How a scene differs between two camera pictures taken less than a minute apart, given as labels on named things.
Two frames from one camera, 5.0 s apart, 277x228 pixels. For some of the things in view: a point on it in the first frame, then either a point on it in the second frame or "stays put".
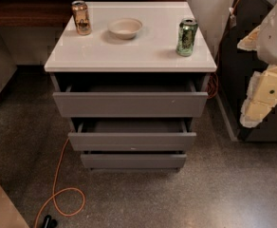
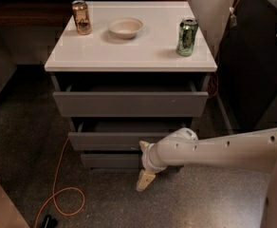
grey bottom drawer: (136, 161) stays put
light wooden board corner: (2, 211) stays put
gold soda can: (83, 21) stays put
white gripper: (275, 43) to (147, 159)
